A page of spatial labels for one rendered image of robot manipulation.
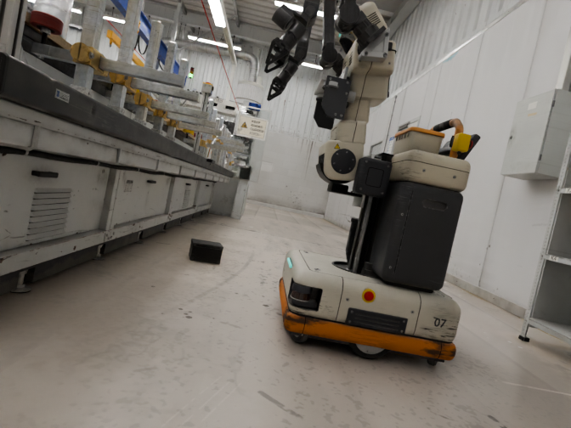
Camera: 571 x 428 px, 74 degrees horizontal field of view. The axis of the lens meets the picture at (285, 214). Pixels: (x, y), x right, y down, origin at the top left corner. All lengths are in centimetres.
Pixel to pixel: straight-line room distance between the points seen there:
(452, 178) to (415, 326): 57
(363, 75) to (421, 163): 46
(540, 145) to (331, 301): 221
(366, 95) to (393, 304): 85
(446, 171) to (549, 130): 179
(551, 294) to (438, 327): 123
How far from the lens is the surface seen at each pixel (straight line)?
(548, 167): 325
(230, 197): 606
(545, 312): 271
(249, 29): 1191
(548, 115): 328
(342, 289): 142
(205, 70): 1297
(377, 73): 169
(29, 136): 111
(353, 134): 160
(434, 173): 152
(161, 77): 123
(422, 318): 154
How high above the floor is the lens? 55
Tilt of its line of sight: 3 degrees down
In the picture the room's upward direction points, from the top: 12 degrees clockwise
